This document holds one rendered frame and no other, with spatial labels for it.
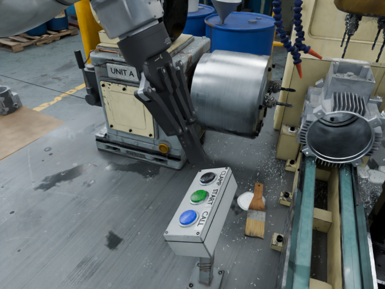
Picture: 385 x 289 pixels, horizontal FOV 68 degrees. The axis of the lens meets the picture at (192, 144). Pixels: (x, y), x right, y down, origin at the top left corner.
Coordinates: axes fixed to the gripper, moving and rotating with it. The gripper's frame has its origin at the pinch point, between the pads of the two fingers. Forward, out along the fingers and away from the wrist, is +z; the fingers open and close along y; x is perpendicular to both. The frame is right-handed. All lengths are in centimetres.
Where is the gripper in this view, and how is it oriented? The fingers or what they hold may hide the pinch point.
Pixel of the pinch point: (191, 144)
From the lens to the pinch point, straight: 50.2
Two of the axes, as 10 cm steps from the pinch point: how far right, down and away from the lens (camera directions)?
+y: 3.6, -5.5, 7.5
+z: 3.8, 8.2, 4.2
